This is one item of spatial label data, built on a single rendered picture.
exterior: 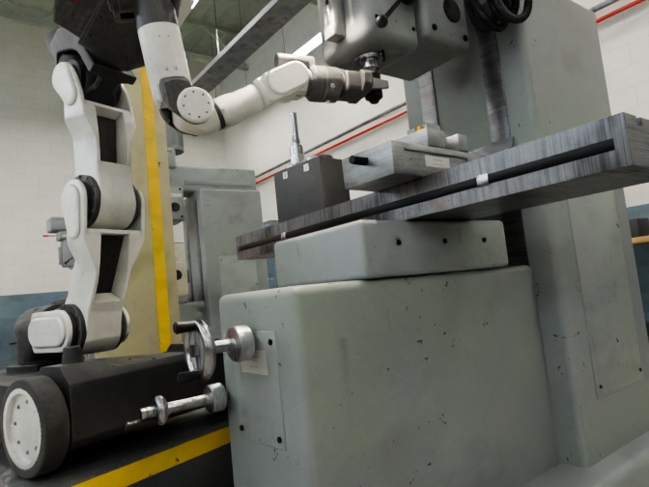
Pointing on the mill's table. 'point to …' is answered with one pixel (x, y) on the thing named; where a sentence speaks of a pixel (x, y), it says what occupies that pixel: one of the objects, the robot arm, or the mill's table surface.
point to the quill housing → (370, 33)
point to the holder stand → (309, 186)
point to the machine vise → (404, 162)
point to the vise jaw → (426, 138)
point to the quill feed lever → (390, 13)
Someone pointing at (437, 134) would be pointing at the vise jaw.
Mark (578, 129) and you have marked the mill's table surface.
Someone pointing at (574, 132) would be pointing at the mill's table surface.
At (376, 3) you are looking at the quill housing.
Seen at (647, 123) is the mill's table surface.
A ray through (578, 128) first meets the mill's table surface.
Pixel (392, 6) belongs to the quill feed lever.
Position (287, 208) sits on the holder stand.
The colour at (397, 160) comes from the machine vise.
